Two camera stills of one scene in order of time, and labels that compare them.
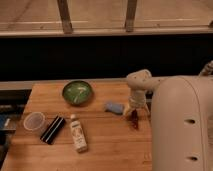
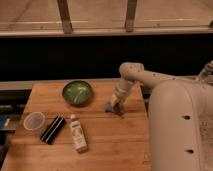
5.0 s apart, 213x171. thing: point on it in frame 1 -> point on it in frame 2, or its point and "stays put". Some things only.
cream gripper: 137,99 -> 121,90
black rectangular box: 52,130 stays put
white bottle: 78,134 stays put
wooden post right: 130,15 stays put
